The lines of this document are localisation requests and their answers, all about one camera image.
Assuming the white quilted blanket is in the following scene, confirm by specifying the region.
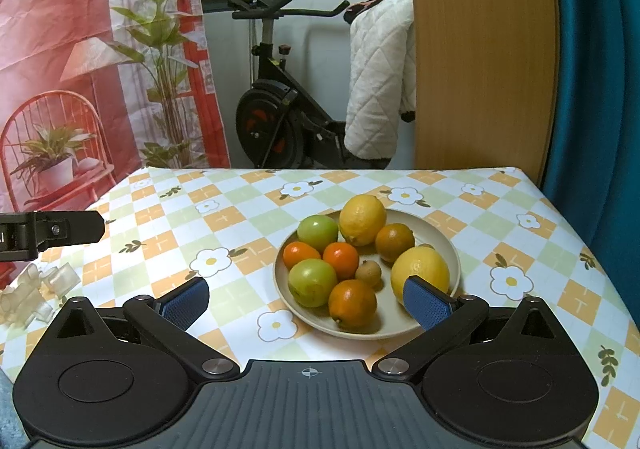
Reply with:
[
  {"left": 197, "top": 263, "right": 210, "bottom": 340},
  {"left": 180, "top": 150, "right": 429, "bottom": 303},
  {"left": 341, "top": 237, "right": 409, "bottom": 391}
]
[{"left": 344, "top": 0, "right": 417, "bottom": 160}]

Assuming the checkered floral tablecloth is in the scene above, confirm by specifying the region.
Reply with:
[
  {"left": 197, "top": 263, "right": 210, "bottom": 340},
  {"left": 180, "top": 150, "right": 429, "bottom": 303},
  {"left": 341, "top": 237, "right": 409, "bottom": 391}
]
[{"left": 0, "top": 166, "right": 640, "bottom": 449}]

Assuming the black exercise bike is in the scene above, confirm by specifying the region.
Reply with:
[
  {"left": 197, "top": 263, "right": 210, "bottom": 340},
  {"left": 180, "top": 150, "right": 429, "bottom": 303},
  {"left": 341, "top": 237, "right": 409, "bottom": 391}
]
[{"left": 222, "top": 0, "right": 416, "bottom": 170}]

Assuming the wooden board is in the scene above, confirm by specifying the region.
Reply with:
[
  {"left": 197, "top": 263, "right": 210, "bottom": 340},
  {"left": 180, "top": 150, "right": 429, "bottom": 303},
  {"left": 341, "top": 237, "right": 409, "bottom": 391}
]
[{"left": 404, "top": 0, "right": 560, "bottom": 184}]

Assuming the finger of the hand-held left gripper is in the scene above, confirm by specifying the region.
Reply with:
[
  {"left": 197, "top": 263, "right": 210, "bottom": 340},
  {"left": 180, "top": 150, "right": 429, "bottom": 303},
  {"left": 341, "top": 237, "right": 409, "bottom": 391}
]
[{"left": 0, "top": 210, "right": 106, "bottom": 262}]

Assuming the red printed backdrop cloth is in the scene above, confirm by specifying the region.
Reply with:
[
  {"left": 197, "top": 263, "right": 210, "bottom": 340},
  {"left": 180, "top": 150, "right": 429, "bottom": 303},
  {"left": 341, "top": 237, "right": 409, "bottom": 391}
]
[{"left": 0, "top": 0, "right": 232, "bottom": 290}]

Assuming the small brown longan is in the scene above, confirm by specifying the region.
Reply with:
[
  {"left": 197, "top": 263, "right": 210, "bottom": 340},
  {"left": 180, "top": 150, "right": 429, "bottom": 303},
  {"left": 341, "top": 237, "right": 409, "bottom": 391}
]
[{"left": 354, "top": 259, "right": 383, "bottom": 288}]

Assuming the large yellow lemon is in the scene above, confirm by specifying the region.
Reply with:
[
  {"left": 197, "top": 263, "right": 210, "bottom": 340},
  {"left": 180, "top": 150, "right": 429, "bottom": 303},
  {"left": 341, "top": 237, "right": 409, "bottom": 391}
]
[{"left": 390, "top": 246, "right": 451, "bottom": 307}]

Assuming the beige round plate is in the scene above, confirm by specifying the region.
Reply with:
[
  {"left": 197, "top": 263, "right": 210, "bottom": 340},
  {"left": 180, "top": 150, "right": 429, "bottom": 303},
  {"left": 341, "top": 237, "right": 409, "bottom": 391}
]
[{"left": 272, "top": 207, "right": 461, "bottom": 341}]

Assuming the dark orange mandarin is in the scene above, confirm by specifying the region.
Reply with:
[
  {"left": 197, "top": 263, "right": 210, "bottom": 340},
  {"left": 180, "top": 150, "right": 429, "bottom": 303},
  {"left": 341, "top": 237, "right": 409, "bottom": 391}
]
[
  {"left": 328, "top": 279, "right": 378, "bottom": 330},
  {"left": 374, "top": 223, "right": 416, "bottom": 264}
]

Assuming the small yellow lemon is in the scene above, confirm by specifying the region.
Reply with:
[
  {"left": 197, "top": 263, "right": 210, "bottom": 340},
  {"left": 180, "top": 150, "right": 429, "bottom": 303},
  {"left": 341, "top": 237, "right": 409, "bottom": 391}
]
[{"left": 338, "top": 194, "right": 388, "bottom": 247}]

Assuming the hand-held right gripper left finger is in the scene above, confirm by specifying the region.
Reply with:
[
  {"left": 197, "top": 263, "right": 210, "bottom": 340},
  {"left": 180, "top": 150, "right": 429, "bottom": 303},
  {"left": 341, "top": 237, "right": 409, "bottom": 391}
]
[{"left": 47, "top": 277, "right": 241, "bottom": 381}]

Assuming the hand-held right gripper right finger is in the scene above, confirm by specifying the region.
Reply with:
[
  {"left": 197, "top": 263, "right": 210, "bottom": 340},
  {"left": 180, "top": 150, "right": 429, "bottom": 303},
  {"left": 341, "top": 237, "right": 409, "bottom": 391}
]
[{"left": 373, "top": 275, "right": 556, "bottom": 379}]

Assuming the teal curtain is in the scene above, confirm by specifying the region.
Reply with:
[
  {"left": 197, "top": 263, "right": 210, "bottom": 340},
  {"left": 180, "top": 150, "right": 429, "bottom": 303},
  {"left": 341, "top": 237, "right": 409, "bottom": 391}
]
[{"left": 542, "top": 0, "right": 640, "bottom": 275}]

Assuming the pile of clear plastic pieces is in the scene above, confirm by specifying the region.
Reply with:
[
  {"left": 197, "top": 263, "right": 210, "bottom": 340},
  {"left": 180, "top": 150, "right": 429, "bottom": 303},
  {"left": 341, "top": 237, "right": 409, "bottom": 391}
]
[{"left": 0, "top": 263, "right": 81, "bottom": 330}]

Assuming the bright orange tangerine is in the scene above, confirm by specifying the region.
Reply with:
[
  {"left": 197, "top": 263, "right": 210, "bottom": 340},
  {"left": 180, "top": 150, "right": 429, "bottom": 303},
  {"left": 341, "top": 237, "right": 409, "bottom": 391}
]
[
  {"left": 282, "top": 241, "right": 322, "bottom": 273},
  {"left": 322, "top": 241, "right": 361, "bottom": 281}
]

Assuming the green apple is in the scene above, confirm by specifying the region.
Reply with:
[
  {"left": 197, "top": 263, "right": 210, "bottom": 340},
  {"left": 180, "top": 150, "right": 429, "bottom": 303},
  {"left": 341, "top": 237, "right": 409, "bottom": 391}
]
[
  {"left": 297, "top": 214, "right": 340, "bottom": 253},
  {"left": 287, "top": 258, "right": 338, "bottom": 309}
]

